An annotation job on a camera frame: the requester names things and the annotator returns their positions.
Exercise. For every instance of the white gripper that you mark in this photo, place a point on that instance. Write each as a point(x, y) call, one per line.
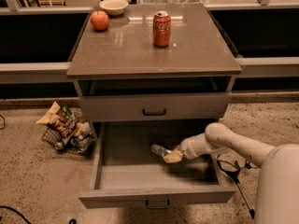
point(188, 149)

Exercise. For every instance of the silver blue redbull can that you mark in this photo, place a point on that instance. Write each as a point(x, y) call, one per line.
point(160, 150)

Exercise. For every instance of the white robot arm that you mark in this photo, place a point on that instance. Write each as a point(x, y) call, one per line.
point(277, 199)

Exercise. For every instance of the open grey middle drawer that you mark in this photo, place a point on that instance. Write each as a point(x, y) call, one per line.
point(126, 173)

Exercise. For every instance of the closed grey top drawer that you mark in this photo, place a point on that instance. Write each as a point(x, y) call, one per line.
point(154, 107)

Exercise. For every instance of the red coca-cola can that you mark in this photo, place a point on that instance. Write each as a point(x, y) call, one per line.
point(161, 29)

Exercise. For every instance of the grabber stick on floor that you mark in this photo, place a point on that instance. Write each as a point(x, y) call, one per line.
point(233, 174)

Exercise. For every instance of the brown snack bag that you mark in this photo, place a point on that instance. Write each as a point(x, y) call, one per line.
point(57, 120)

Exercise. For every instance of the red apple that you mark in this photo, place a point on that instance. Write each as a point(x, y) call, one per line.
point(99, 20)

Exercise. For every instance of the white bowl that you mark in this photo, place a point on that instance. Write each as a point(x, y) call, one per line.
point(113, 7)

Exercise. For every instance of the wire basket on floor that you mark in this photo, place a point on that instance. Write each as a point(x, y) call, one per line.
point(81, 145)

